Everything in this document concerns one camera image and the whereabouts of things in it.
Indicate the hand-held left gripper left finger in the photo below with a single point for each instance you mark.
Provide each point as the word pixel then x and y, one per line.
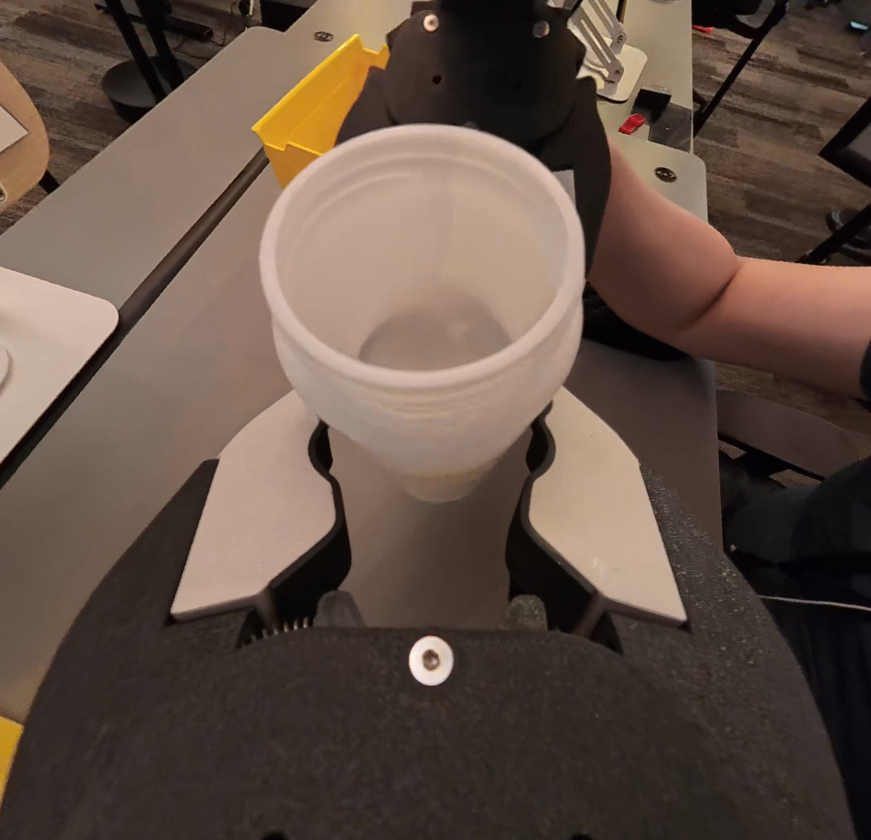
pixel 259 520

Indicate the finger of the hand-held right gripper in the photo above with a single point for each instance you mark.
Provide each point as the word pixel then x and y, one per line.
pixel 566 187

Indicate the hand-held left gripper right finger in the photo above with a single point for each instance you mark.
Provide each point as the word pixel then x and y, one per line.
pixel 606 520

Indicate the yellow plastic bin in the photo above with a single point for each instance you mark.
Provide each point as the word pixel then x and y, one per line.
pixel 313 119
pixel 7 759

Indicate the white plastic bottle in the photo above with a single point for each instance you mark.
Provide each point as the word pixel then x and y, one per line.
pixel 422 405

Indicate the person's right forearm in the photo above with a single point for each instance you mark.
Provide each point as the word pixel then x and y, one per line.
pixel 708 289

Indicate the small red object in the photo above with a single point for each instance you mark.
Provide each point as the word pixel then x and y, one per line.
pixel 636 120

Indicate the small white stand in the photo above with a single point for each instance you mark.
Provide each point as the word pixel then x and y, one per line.
pixel 606 44

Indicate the black textured pad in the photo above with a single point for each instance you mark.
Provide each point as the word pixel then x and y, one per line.
pixel 633 330

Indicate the grey chair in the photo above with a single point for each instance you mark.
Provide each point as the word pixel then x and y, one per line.
pixel 790 432

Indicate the black metal stand leg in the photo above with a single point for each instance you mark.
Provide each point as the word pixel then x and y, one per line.
pixel 136 37

